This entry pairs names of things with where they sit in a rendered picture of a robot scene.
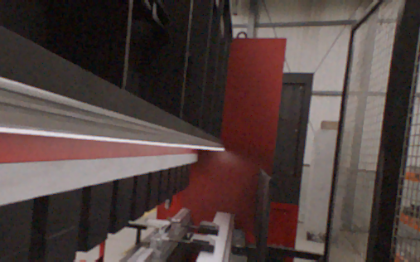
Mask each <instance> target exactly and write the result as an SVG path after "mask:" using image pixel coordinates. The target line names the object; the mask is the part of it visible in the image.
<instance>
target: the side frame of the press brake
mask: <svg viewBox="0 0 420 262"><path fill-rule="evenodd" d="M286 48H287V38H286V37H266V38H247V37H234V41H231V42H230V49H229V66H228V75H227V85H226V93H225V94H224V112H223V120H222V129H221V139H220V140H222V141H223V144H222V145H223V146H224V149H212V148H199V151H198V160H197V162H193V163H191V173H190V182H189V187H187V188H185V190H183V191H181V192H179V193H178V194H176V195H174V196H173V199H171V206H170V209H169V210H167V209H166V208H165V205H166V203H165V202H164V203H163V204H161V205H160V206H157V215H156V219H158V220H165V219H166V218H167V217H174V216H175V215H176V214H177V213H178V212H179V211H181V209H182V208H189V209H191V213H190V220H195V224H193V226H199V225H200V223H201V222H202V221H206V222H212V223H213V221H214V218H215V216H216V215H217V213H218V212H223V213H230V214H231V215H232V214H234V215H235V219H236V222H235V223H234V229H235V230H245V235H246V236H247V242H251V243H255V239H254V232H253V214H254V204H255V196H257V192H256V188H258V170H259V169H260V168H262V169H263V170H264V171H265V172H266V173H267V174H268V175H269V176H270V177H272V168H273V152H274V143H276V135H277V126H278V110H279V101H280V93H281V84H282V77H283V68H284V60H285V50H286Z"/></svg>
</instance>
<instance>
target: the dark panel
mask: <svg viewBox="0 0 420 262"><path fill-rule="evenodd" d="M272 188H273V180H272V178H271V177H270V176H269V175H268V174H267V173H266V172H265V171H264V170H263V169H262V168H260V169H259V170H258V188H256V192H257V196H255V204H254V214H253V232H254V239H255V245H256V254H257V261H258V262H265V256H266V247H267V238H268V222H269V213H270V205H271V197H272Z"/></svg>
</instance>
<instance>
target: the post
mask: <svg viewBox="0 0 420 262"><path fill-rule="evenodd" d="M418 36H420V0H399V6H398V13H397V21H396V29H395V30H394V37H393V51H391V59H390V67H389V77H388V82H387V89H386V97H385V105H384V112H383V121H382V132H381V143H380V149H379V156H378V161H377V167H376V172H375V180H374V195H373V202H371V203H372V211H370V215H371V218H369V232H368V239H367V248H366V256H365V262H389V258H390V251H391V243H392V235H393V221H394V214H396V211H395V207H396V206H397V199H398V184H399V177H400V169H401V162H402V155H403V148H404V140H405V133H406V125H407V117H408V110H409V103H410V95H411V88H412V82H413V73H414V66H415V58H417V50H418V53H420V43H419V48H418ZM419 62H420V54H418V63H419ZM418 63H417V65H416V70H415V75H416V73H418V70H419V64H418Z"/></svg>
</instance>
